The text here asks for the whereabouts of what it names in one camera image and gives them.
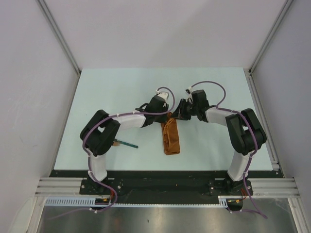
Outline orange cloth napkin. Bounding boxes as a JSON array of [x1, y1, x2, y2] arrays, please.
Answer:
[[161, 112, 180, 155]]

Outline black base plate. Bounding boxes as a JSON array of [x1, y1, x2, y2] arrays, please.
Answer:
[[50, 170, 283, 211]]

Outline left aluminium corner post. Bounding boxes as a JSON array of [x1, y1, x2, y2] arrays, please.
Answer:
[[36, 0, 82, 75]]

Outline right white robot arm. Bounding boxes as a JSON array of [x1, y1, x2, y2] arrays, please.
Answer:
[[172, 89, 267, 195]]

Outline aluminium corner post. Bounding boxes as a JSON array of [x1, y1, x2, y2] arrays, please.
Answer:
[[36, 0, 82, 75], [248, 0, 295, 74]]

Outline white slotted cable duct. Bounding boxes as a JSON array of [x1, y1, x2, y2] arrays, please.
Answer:
[[45, 197, 227, 208]]

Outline right aluminium corner post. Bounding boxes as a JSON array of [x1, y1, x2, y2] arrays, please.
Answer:
[[248, 0, 295, 74]]

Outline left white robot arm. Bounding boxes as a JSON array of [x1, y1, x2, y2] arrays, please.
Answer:
[[80, 91, 169, 194]]

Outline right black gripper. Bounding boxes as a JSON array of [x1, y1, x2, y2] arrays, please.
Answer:
[[171, 99, 199, 120]]

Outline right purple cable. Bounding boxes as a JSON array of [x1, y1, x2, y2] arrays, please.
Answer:
[[186, 80, 268, 219]]

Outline aluminium front rail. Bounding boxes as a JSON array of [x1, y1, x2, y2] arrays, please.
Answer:
[[35, 178, 300, 198]]

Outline right aluminium side rail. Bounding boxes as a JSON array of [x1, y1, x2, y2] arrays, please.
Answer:
[[244, 69, 281, 171]]

